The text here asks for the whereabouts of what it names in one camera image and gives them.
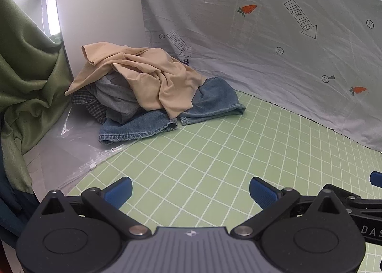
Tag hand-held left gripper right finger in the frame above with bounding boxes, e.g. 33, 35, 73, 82
232, 177, 343, 238

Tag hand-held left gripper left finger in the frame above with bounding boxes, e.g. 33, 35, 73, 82
40, 177, 150, 238

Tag beige shirt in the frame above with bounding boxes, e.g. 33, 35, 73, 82
65, 42, 207, 119

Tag clear plastic bag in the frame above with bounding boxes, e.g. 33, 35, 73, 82
28, 106, 126, 193

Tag green grid mat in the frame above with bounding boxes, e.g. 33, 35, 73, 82
64, 89, 382, 273

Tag grey garment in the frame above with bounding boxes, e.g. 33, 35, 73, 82
86, 74, 141, 124

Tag checked garment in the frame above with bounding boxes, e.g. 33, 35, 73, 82
72, 89, 108, 124

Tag blue jeans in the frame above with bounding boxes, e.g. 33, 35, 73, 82
98, 77, 246, 145

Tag dark teal cloth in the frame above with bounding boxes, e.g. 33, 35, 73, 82
0, 142, 41, 246

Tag grey carrot print sheet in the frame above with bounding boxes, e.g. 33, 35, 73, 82
139, 0, 382, 152

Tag green curtain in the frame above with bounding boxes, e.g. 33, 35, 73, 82
0, 0, 74, 194

